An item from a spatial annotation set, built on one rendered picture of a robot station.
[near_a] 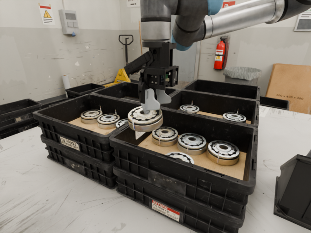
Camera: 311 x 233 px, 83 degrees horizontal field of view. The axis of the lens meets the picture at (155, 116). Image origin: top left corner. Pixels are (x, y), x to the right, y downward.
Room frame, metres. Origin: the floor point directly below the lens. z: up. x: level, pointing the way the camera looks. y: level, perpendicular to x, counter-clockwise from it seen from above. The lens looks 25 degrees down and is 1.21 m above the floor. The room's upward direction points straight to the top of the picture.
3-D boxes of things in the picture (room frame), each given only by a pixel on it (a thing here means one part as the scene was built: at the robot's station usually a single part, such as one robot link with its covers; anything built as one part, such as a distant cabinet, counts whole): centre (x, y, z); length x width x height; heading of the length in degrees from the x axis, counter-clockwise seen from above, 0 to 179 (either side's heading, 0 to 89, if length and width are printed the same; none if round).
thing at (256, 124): (0.75, -0.24, 0.92); 0.40 x 0.30 x 0.02; 61
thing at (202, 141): (0.56, -0.13, 0.86); 0.10 x 0.10 x 0.01
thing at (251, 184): (0.49, -0.10, 0.92); 0.40 x 0.30 x 0.02; 61
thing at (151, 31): (0.50, 0.00, 1.22); 0.08 x 0.08 x 0.05
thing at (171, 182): (0.49, -0.10, 0.87); 0.40 x 0.30 x 0.11; 61
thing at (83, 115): (0.79, 0.31, 0.86); 0.10 x 0.10 x 0.01
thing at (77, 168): (0.68, 0.25, 0.76); 0.40 x 0.30 x 0.12; 61
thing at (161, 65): (0.49, -0.01, 1.14); 0.09 x 0.08 x 0.12; 55
